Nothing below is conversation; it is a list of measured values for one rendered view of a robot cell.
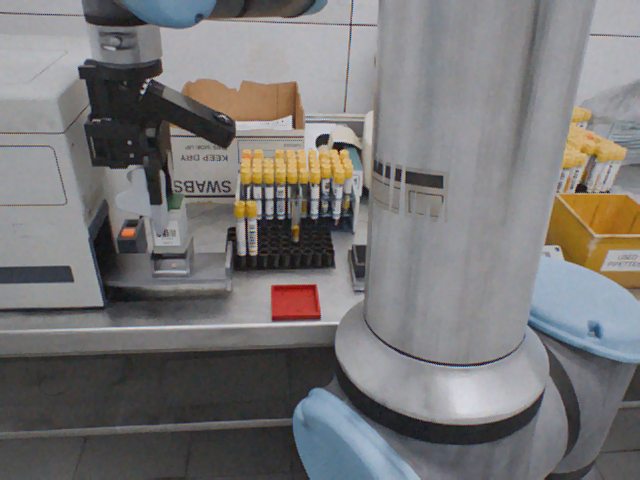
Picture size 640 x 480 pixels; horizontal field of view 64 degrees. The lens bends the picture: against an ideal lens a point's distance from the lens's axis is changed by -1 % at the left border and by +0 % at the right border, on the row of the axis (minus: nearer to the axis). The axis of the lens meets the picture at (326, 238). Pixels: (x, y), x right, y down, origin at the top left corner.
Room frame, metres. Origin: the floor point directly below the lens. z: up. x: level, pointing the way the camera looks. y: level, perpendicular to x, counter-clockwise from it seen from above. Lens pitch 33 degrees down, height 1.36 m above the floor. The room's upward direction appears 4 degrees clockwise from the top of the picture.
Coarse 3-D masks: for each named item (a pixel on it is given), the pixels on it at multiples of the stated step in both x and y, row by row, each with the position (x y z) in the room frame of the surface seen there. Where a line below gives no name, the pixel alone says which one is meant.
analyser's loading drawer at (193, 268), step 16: (192, 240) 0.61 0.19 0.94; (96, 256) 0.60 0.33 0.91; (112, 256) 0.60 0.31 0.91; (128, 256) 0.60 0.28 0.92; (144, 256) 0.60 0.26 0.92; (160, 256) 0.60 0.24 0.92; (176, 256) 0.61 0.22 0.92; (192, 256) 0.60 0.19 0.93; (208, 256) 0.61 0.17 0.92; (224, 256) 0.62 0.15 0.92; (112, 272) 0.56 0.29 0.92; (128, 272) 0.56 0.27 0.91; (144, 272) 0.57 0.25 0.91; (160, 272) 0.56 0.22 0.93; (176, 272) 0.56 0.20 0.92; (192, 272) 0.57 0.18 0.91; (208, 272) 0.58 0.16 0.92; (224, 272) 0.58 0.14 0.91
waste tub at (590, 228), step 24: (552, 216) 0.76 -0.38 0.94; (576, 216) 0.70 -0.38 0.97; (600, 216) 0.78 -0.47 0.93; (624, 216) 0.77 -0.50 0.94; (552, 240) 0.74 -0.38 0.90; (576, 240) 0.68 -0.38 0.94; (600, 240) 0.64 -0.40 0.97; (624, 240) 0.65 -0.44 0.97; (600, 264) 0.65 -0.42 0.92; (624, 264) 0.65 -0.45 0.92
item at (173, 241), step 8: (184, 200) 0.60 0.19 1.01; (184, 208) 0.60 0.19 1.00; (176, 216) 0.57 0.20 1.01; (184, 216) 0.59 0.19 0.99; (152, 224) 0.56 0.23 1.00; (168, 224) 0.56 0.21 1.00; (176, 224) 0.56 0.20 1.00; (184, 224) 0.59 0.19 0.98; (152, 232) 0.56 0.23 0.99; (168, 232) 0.56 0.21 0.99; (176, 232) 0.56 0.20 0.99; (184, 232) 0.58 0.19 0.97; (152, 240) 0.56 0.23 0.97; (160, 240) 0.56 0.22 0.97; (168, 240) 0.56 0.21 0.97; (176, 240) 0.56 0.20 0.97; (184, 240) 0.58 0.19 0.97; (160, 248) 0.56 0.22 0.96; (168, 248) 0.56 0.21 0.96; (176, 248) 0.56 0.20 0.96; (184, 248) 0.57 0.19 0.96
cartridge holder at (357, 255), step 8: (352, 248) 0.67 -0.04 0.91; (360, 248) 0.67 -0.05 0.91; (352, 256) 0.66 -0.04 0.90; (360, 256) 0.67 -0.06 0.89; (352, 264) 0.65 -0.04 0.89; (360, 264) 0.62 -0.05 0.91; (352, 272) 0.63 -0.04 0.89; (360, 272) 0.62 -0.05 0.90; (352, 280) 0.62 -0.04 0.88; (360, 280) 0.61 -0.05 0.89; (360, 288) 0.61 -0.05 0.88
